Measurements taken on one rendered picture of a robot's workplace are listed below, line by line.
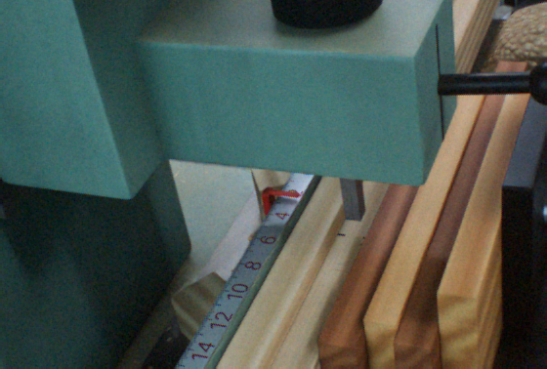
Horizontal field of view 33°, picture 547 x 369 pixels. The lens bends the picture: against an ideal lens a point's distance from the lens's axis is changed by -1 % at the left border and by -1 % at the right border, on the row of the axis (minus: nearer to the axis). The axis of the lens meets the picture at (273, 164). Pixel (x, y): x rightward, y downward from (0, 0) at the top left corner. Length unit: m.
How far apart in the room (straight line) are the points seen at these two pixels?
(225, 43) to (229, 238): 0.34
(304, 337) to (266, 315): 0.02
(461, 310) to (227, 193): 0.40
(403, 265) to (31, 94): 0.19
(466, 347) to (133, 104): 0.19
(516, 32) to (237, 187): 0.26
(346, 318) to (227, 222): 0.33
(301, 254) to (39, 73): 0.16
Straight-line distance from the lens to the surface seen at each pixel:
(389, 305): 0.44
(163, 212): 0.68
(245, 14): 0.45
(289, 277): 0.47
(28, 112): 0.46
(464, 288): 0.42
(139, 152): 0.46
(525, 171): 0.45
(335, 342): 0.44
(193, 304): 0.64
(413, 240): 0.47
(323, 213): 0.51
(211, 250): 0.74
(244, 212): 0.76
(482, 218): 0.45
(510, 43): 0.71
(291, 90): 0.42
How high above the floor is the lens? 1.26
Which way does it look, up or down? 35 degrees down
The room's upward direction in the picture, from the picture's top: 11 degrees counter-clockwise
